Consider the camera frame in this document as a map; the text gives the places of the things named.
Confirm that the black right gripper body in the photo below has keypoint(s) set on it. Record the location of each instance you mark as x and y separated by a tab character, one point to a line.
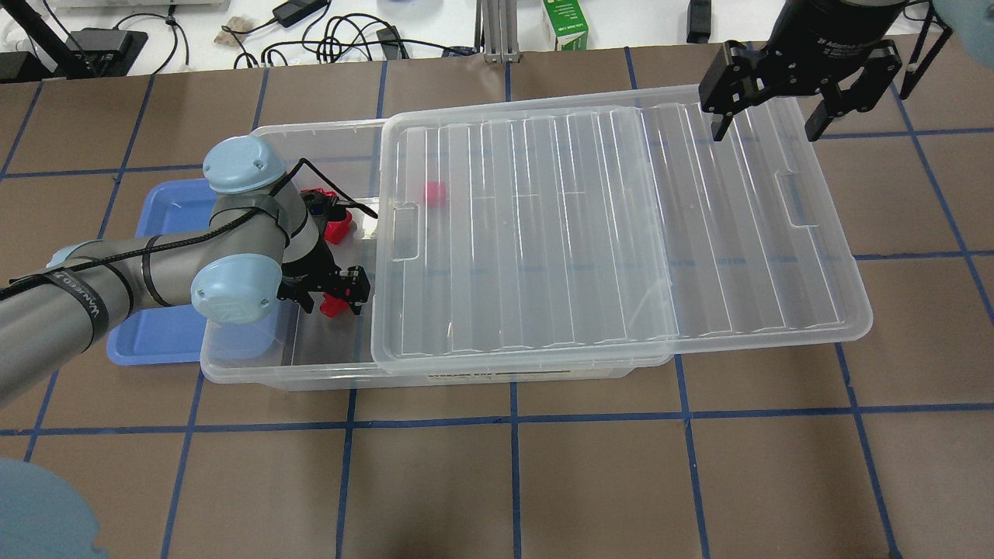
832	48

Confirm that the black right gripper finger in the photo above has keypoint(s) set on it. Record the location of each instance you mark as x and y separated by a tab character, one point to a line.
721	125
819	120

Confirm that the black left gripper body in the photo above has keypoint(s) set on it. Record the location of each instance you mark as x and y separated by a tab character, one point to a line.
313	269

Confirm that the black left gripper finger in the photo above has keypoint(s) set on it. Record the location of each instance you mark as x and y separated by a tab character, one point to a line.
356	304

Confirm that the clear plastic box lid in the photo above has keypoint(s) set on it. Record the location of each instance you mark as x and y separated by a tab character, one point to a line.
755	252

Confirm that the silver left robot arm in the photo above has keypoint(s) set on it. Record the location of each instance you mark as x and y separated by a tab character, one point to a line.
265	243

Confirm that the clear plastic storage box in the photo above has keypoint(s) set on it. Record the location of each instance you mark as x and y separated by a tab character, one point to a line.
311	341

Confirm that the red block under lid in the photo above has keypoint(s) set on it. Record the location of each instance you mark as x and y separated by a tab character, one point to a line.
435	194

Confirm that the green white carton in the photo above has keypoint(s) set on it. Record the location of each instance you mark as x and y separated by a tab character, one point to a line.
566	25

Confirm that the black laptop charger brick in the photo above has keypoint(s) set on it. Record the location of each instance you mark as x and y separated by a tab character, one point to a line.
289	13

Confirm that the aluminium frame post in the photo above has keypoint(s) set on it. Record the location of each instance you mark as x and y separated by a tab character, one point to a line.
497	37

